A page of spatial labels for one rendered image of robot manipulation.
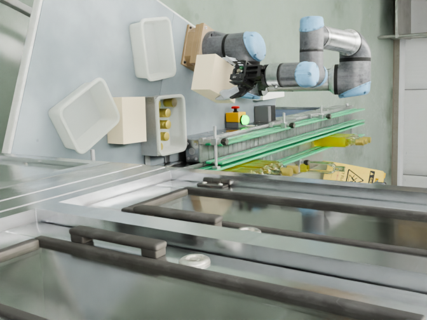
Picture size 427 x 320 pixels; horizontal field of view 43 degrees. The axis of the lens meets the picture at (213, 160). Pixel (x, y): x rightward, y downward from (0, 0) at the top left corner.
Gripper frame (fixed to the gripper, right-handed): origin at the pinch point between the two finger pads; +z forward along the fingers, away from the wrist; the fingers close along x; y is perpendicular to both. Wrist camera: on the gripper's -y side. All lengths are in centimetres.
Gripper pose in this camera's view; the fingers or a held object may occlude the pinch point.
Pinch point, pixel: (220, 79)
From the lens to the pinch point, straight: 183.4
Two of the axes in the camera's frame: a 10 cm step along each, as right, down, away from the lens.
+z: -8.3, -0.6, 5.6
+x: -1.6, 9.8, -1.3
